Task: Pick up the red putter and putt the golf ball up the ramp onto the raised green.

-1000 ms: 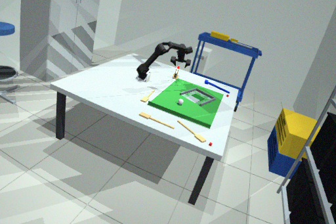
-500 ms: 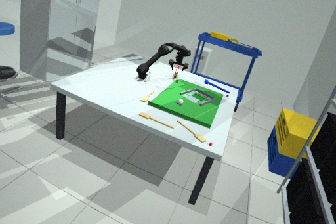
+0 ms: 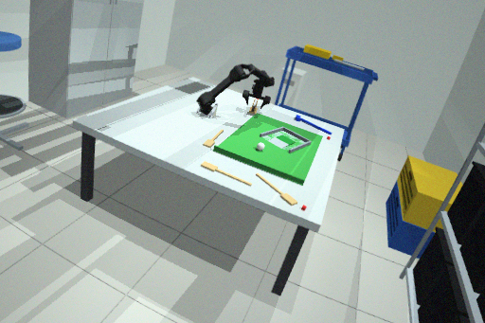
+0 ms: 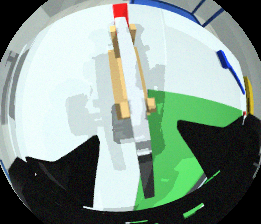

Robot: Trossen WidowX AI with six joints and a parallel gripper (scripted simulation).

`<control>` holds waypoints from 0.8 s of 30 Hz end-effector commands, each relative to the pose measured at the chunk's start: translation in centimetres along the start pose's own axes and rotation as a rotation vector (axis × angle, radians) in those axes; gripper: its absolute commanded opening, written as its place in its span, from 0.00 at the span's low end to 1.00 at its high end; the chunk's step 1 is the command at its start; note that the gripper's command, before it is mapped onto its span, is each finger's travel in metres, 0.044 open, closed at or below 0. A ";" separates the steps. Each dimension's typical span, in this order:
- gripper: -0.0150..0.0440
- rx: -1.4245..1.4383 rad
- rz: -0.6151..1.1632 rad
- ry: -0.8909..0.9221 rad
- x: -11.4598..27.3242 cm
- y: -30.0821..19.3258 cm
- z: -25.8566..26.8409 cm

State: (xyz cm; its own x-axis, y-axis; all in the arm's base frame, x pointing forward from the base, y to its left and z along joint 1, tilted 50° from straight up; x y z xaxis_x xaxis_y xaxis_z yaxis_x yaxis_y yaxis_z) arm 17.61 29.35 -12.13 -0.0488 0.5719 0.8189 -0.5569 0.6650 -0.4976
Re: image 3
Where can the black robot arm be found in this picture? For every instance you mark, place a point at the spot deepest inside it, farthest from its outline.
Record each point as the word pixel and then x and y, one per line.
pixel 237 73

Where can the blue golf putter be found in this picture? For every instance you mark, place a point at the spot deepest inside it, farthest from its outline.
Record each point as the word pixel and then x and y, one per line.
pixel 298 118

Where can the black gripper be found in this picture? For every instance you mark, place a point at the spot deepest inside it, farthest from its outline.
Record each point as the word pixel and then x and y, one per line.
pixel 256 94

